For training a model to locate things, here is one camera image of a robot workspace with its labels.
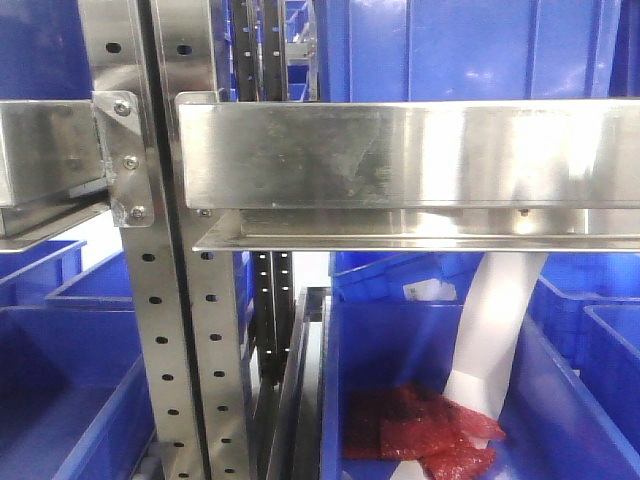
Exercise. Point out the blue bin upper shelf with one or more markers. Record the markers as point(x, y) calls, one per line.
point(387, 51)

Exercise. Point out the blue bin rear centre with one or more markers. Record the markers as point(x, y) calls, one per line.
point(440, 277)

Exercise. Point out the white paper strip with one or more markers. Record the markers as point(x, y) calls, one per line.
point(489, 327)

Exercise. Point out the red bubble bag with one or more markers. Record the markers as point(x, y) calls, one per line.
point(413, 423)

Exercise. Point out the black perforated rear upright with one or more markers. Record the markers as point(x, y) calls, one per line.
point(261, 75)

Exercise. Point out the perforated steel upright right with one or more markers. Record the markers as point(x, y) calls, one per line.
point(193, 56)

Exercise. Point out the perforated steel upright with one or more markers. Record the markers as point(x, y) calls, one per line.
point(193, 56)
point(120, 44)

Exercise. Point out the blue bin lower left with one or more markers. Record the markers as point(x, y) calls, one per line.
point(74, 396)

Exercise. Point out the perforated steel upright left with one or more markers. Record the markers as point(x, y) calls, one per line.
point(120, 44)

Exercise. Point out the blue bin with red bags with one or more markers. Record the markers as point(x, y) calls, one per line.
point(555, 428)

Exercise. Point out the blue bin lower right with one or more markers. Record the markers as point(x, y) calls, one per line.
point(611, 362)

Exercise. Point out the blue bin upper left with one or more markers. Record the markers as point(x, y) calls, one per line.
point(43, 55)

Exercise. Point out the steel shelf front rail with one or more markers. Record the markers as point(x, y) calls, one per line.
point(514, 175)

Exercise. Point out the steel shelf rail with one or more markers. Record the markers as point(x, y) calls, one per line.
point(514, 175)
point(52, 173)

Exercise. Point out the steel corner bracket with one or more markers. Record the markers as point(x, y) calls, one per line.
point(121, 136)

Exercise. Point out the left steel shelf rail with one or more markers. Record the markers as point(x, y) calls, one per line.
point(52, 173)

